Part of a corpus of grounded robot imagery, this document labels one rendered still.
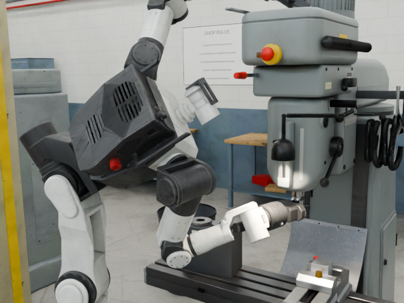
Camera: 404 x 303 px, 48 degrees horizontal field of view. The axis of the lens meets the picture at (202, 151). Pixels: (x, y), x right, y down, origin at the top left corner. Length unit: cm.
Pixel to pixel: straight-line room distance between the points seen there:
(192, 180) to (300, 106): 46
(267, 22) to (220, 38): 525
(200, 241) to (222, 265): 39
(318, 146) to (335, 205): 54
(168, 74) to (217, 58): 94
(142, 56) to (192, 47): 547
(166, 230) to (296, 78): 61
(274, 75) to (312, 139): 24
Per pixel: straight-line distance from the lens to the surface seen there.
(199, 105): 135
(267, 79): 149
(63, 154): 146
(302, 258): 203
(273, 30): 138
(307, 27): 135
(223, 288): 177
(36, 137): 151
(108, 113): 128
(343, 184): 197
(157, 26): 155
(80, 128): 137
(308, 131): 149
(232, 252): 182
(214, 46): 668
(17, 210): 286
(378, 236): 204
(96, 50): 819
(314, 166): 151
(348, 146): 174
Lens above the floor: 171
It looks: 10 degrees down
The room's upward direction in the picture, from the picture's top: 1 degrees counter-clockwise
